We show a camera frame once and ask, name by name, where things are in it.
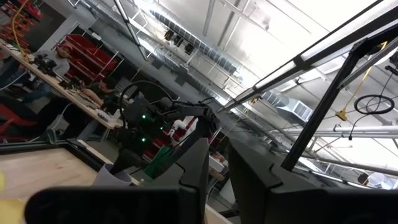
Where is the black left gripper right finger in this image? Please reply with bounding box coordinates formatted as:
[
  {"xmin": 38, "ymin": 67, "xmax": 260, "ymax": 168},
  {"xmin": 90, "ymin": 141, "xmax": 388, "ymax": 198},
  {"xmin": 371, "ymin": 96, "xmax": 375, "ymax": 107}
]
[{"xmin": 228, "ymin": 138, "xmax": 398, "ymax": 224}]

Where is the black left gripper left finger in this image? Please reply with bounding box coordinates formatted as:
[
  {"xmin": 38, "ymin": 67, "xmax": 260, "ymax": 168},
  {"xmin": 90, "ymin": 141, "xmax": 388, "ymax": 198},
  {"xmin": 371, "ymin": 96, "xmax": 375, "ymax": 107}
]
[{"xmin": 24, "ymin": 138, "xmax": 210, "ymax": 224}]

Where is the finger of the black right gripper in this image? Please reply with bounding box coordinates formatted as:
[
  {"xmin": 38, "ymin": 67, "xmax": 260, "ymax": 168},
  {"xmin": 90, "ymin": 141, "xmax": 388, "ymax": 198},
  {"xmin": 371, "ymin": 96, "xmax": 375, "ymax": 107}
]
[{"xmin": 109, "ymin": 149, "xmax": 139, "ymax": 175}]

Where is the white cup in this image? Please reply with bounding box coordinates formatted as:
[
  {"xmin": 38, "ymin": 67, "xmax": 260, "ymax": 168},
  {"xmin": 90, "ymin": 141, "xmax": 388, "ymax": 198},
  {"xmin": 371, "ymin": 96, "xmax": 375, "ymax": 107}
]
[{"xmin": 92, "ymin": 163, "xmax": 133, "ymax": 187}]

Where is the green bin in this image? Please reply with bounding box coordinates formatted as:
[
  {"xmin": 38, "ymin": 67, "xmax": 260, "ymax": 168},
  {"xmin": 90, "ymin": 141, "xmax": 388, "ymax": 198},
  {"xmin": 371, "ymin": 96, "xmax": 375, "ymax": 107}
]
[{"xmin": 144, "ymin": 145, "xmax": 175, "ymax": 180}]

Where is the person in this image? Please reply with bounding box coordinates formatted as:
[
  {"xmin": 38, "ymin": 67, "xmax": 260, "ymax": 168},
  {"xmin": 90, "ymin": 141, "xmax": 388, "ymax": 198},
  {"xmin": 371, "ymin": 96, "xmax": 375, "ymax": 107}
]
[
  {"xmin": 22, "ymin": 42, "xmax": 74, "ymax": 103},
  {"xmin": 80, "ymin": 76, "xmax": 118, "ymax": 107}
]

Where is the long wooden workbench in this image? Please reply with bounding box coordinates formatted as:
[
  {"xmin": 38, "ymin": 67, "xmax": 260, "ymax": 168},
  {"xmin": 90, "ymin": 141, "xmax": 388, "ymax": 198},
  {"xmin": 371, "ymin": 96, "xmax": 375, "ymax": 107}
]
[{"xmin": 0, "ymin": 39, "xmax": 124, "ymax": 130}]

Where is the ceiling air unit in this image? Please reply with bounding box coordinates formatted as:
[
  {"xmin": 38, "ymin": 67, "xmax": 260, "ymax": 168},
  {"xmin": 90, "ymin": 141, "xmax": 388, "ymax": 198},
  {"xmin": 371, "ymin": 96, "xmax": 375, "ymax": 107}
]
[{"xmin": 260, "ymin": 90, "xmax": 313, "ymax": 123}]

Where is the red storage shelving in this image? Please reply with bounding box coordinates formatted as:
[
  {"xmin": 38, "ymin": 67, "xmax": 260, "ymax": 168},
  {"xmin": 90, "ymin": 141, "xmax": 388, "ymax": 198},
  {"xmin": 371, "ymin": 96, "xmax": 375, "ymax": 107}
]
[{"xmin": 63, "ymin": 33, "xmax": 118, "ymax": 82}]

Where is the grey ceiling pipe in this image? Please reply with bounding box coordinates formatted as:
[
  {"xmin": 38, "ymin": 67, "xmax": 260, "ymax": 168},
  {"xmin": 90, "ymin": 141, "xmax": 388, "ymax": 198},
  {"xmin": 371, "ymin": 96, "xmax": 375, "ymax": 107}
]
[{"xmin": 279, "ymin": 125, "xmax": 398, "ymax": 139}]

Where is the yellow cloth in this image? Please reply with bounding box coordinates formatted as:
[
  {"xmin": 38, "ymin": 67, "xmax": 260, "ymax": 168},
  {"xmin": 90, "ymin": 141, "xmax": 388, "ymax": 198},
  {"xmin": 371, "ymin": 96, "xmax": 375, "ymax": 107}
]
[{"xmin": 0, "ymin": 170, "xmax": 26, "ymax": 224}]

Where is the black table edge frame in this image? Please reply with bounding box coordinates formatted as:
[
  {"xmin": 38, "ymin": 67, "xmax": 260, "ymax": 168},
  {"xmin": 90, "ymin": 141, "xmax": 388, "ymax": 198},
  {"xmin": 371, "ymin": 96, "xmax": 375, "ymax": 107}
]
[{"xmin": 0, "ymin": 138, "xmax": 114, "ymax": 172}]

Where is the black rig frame post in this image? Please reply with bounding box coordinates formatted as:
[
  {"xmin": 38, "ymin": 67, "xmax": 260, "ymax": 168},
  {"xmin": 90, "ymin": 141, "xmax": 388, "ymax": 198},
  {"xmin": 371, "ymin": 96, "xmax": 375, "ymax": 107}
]
[{"xmin": 280, "ymin": 24, "xmax": 398, "ymax": 172}]

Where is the silver ventilation duct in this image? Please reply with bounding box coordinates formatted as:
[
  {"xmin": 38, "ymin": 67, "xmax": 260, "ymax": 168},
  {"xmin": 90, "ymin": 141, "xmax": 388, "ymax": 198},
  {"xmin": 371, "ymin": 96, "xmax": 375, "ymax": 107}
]
[{"xmin": 149, "ymin": 9, "xmax": 244, "ymax": 76}]

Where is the yellow hanging cable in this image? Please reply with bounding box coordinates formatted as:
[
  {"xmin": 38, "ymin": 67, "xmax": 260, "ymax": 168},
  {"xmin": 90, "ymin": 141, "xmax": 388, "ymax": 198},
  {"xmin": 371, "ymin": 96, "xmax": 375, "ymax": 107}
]
[
  {"xmin": 11, "ymin": 0, "xmax": 31, "ymax": 63},
  {"xmin": 335, "ymin": 41, "xmax": 389, "ymax": 122}
]

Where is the coiled black cable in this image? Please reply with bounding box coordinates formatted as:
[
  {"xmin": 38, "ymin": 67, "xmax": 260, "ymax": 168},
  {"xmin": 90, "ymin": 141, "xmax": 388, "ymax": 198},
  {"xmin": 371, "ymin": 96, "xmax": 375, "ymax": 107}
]
[{"xmin": 348, "ymin": 94, "xmax": 396, "ymax": 141}]

